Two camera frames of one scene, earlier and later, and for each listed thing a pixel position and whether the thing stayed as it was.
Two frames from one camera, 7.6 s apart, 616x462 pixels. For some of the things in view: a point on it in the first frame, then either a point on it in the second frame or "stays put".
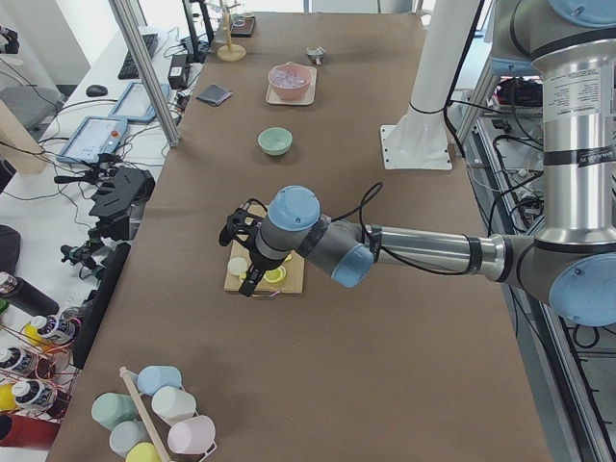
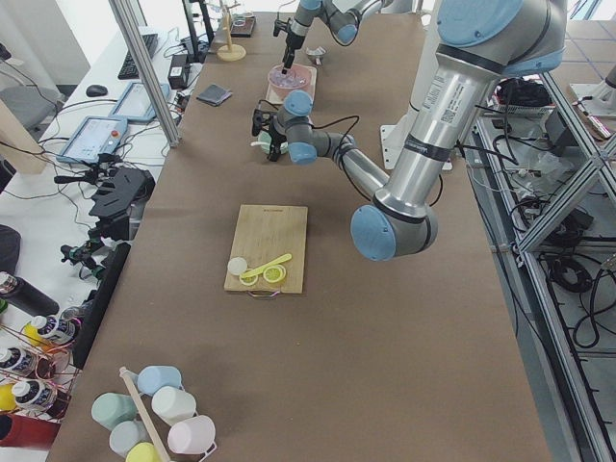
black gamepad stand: [121, 192] stays put
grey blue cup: [125, 434] stays put
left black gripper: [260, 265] → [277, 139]
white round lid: [237, 266] stays put
